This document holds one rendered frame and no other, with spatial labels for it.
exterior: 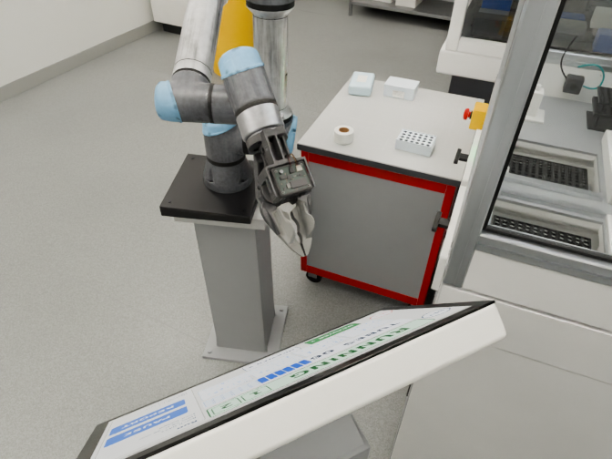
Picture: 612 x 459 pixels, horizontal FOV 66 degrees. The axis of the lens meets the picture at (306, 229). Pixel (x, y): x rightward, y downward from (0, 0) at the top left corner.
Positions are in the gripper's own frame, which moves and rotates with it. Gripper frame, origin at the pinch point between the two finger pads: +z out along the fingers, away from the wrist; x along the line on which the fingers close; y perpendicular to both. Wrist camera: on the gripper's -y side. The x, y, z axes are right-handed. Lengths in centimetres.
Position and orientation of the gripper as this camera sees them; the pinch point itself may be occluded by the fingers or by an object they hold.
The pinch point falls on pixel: (300, 249)
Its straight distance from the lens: 80.6
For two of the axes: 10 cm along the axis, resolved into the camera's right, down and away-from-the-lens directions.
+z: 3.3, 9.4, -0.9
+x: 9.0, -2.9, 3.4
